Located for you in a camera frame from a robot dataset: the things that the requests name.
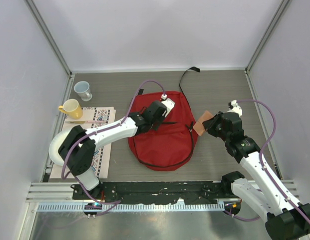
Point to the patterned placemat cloth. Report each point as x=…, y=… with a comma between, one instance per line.
x=94, y=117

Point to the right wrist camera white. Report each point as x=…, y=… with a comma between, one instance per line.
x=233, y=107

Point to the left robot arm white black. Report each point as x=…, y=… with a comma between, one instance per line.
x=74, y=148

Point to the white cable duct strip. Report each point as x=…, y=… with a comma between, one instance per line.
x=83, y=207

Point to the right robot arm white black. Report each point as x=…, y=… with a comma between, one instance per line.
x=285, y=217

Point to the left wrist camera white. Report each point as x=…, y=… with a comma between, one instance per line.
x=169, y=104

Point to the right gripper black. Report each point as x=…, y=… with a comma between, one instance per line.
x=209, y=125

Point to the yellow mug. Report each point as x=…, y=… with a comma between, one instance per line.
x=71, y=108

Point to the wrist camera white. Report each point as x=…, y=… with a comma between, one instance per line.
x=169, y=104
x=233, y=107

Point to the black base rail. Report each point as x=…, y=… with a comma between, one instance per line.
x=162, y=192

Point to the white paper plate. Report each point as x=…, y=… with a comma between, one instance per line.
x=55, y=145

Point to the red backpack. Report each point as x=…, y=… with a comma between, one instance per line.
x=172, y=145

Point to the light blue cup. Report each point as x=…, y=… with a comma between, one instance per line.
x=82, y=89

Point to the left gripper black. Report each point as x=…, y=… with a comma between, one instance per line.
x=161, y=118

